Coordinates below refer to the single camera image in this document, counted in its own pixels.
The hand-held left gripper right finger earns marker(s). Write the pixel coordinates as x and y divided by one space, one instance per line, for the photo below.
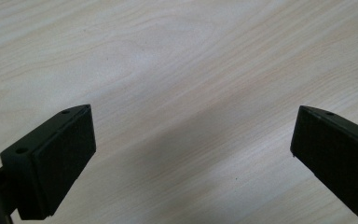
338 158

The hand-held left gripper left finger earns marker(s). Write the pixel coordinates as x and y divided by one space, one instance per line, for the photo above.
56 161

